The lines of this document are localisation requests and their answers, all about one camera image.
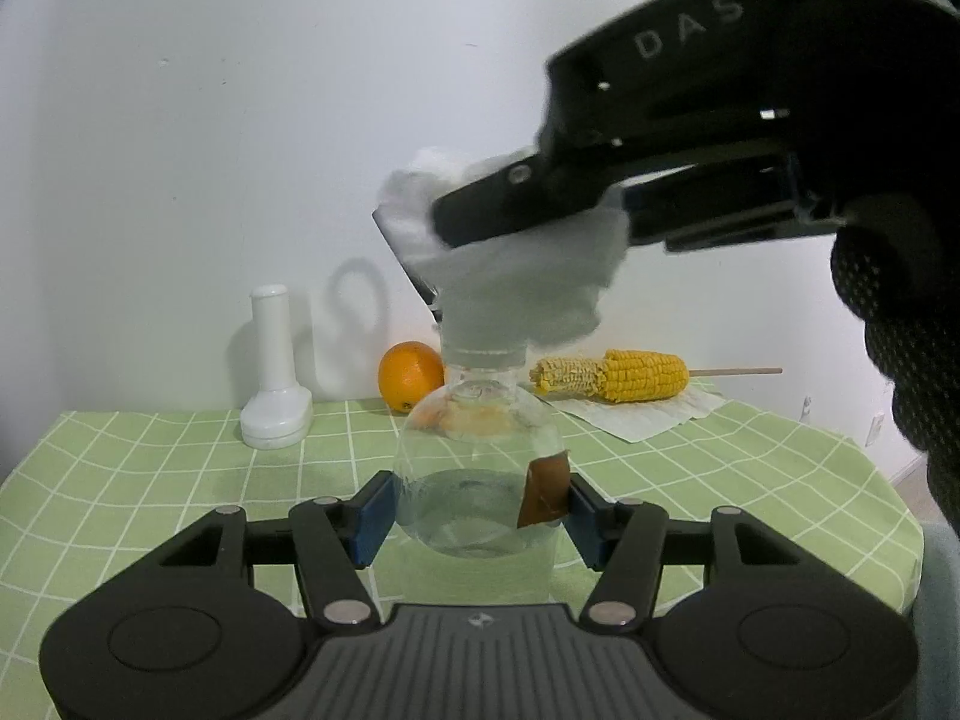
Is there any clear glass bottle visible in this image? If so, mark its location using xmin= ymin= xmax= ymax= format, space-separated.
xmin=394 ymin=345 xmax=572 ymax=560

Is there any person's right hand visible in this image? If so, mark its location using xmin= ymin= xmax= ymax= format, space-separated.
xmin=829 ymin=191 xmax=960 ymax=533

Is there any green checked tablecloth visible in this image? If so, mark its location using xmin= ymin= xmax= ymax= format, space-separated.
xmin=0 ymin=390 xmax=925 ymax=616

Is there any orange fruit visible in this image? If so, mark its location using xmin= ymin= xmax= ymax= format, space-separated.
xmin=377 ymin=341 xmax=446 ymax=413

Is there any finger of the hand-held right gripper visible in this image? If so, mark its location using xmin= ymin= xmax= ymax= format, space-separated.
xmin=622 ymin=154 xmax=845 ymax=252
xmin=433 ymin=152 xmax=627 ymax=248

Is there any white cloth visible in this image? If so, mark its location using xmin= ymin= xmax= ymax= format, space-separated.
xmin=375 ymin=146 xmax=631 ymax=350

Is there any white plastic dispenser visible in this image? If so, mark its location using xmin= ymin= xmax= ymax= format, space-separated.
xmin=240 ymin=285 xmax=314 ymax=451

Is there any corn cob on stick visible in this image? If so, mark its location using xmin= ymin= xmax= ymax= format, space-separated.
xmin=529 ymin=349 xmax=783 ymax=404

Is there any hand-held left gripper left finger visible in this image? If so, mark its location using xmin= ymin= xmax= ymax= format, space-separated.
xmin=154 ymin=471 xmax=398 ymax=627

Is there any flat white paper napkin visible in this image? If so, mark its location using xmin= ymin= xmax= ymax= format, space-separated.
xmin=551 ymin=382 xmax=728 ymax=443

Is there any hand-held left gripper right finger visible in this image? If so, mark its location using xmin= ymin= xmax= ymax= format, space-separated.
xmin=562 ymin=474 xmax=803 ymax=627

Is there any grey blue clothing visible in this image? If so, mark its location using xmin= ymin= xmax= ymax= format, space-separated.
xmin=911 ymin=521 xmax=960 ymax=720

